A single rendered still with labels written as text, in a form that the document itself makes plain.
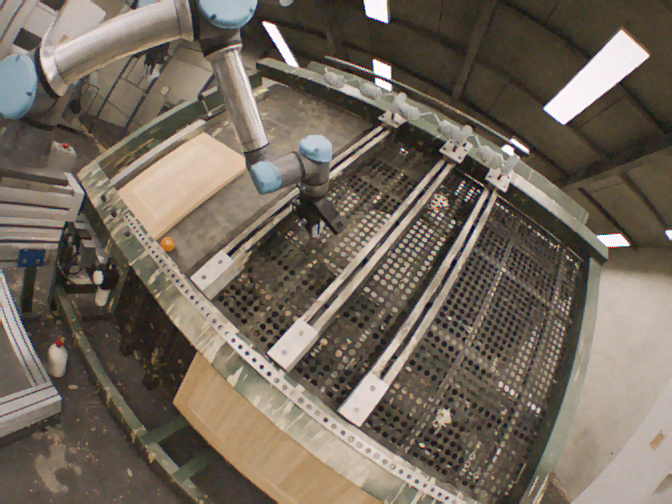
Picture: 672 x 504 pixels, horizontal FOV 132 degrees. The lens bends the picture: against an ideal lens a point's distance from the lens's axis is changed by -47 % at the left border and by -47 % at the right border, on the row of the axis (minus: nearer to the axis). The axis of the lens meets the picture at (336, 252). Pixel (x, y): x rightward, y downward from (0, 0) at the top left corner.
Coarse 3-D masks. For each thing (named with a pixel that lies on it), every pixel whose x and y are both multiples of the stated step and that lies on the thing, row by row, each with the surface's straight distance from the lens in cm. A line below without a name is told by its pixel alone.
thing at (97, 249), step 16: (80, 224) 125; (96, 224) 128; (64, 240) 143; (80, 240) 117; (96, 240) 123; (112, 240) 114; (64, 256) 134; (80, 256) 115; (96, 256) 114; (112, 256) 113; (96, 272) 105; (112, 272) 105; (96, 288) 125; (112, 288) 108; (112, 304) 114
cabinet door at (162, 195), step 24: (192, 144) 139; (216, 144) 134; (168, 168) 131; (192, 168) 125; (216, 168) 121; (240, 168) 117; (120, 192) 134; (144, 192) 126; (168, 192) 119; (192, 192) 114; (144, 216) 116; (168, 216) 110
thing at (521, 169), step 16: (320, 64) 231; (384, 96) 199; (432, 112) 191; (480, 144) 184; (400, 160) 179; (528, 176) 186; (544, 192) 187; (560, 192) 192; (576, 208) 196; (448, 432) 142
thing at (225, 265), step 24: (384, 120) 132; (360, 144) 119; (384, 144) 132; (336, 168) 106; (264, 216) 91; (288, 216) 92; (240, 240) 87; (264, 240) 89; (216, 264) 84; (240, 264) 87; (216, 288) 86
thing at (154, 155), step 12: (264, 96) 168; (216, 120) 152; (180, 132) 147; (192, 132) 146; (168, 144) 142; (180, 144) 145; (144, 156) 142; (156, 156) 141; (132, 168) 139; (144, 168) 140; (120, 180) 138
